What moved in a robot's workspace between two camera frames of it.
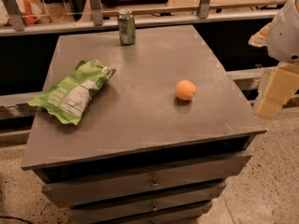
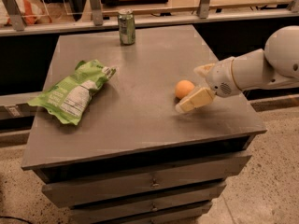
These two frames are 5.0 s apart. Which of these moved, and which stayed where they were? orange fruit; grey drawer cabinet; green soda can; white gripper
Moved: white gripper
Stayed: grey drawer cabinet; green soda can; orange fruit
